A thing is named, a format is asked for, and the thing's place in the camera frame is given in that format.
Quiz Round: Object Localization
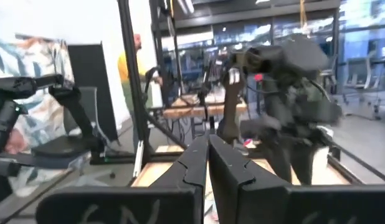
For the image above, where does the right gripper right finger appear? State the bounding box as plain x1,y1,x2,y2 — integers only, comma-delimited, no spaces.
208,134,385,224

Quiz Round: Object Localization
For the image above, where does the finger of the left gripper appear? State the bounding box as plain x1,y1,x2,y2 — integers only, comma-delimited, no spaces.
291,134,320,185
266,136,295,185

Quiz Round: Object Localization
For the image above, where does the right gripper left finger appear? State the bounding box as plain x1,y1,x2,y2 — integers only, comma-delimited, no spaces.
36,134,209,224

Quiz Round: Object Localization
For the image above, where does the wooden workbench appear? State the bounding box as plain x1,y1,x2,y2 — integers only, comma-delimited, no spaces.
162,92,249,121

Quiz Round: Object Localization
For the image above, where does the person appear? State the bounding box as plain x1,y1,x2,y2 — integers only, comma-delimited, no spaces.
0,33,75,198
116,32,164,150

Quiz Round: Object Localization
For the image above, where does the black partition panel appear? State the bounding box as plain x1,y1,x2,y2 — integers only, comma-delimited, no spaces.
67,42,119,142

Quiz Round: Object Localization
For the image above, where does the black gantry post with brace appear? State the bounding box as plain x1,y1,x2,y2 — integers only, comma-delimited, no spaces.
116,0,189,180

